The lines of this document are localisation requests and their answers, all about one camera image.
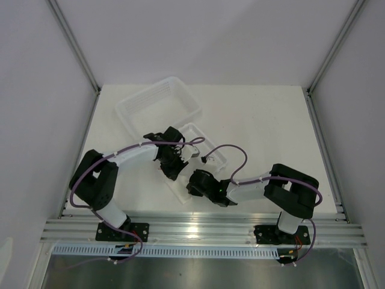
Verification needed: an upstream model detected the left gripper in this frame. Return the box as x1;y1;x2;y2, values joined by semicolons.
159;149;188;181

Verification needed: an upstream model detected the white paper napkin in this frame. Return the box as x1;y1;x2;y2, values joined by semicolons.
165;175;191;205

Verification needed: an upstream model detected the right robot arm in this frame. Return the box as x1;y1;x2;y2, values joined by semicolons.
186;164;323;243

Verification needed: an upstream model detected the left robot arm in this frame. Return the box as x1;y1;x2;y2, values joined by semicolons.
69;126;188;241

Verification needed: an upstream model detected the small white plastic tray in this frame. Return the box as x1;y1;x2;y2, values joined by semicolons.
178;123;228;175

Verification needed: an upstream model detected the large white plastic basket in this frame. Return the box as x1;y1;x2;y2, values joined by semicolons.
115;76;202;140

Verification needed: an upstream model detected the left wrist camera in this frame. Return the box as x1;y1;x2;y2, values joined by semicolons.
182;145;200;161

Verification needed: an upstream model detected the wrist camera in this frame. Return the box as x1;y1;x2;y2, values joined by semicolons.
182;145;200;161
202;155;219;167

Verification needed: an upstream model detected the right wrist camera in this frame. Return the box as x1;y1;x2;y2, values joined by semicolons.
202;155;219;167

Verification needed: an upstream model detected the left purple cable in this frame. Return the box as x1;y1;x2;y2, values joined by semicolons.
69;137;206;267

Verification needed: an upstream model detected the purple cable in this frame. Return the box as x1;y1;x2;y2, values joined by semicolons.
200;143;324;262
69;137;206;267

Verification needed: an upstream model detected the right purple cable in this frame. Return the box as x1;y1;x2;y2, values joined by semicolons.
200;143;324;262

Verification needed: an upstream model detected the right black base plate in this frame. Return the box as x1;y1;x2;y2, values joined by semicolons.
254;225;311;245

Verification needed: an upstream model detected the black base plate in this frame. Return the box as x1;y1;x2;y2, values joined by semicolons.
254;225;311;245
95;222;150;243

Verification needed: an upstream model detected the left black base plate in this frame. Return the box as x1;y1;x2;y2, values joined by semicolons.
95;222;150;243

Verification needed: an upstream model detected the aluminium mounting rail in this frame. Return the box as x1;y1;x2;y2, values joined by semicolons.
40;210;368;248

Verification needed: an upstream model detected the white slotted cable duct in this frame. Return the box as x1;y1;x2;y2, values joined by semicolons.
52;244;279;259

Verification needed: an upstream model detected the left aluminium frame post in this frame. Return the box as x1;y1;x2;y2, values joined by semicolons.
45;0;101;95

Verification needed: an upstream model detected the aluminium frame post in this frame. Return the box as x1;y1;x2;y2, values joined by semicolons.
307;0;369;96
45;0;101;95

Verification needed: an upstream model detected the right aluminium frame post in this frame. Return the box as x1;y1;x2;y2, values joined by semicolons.
307;0;369;96

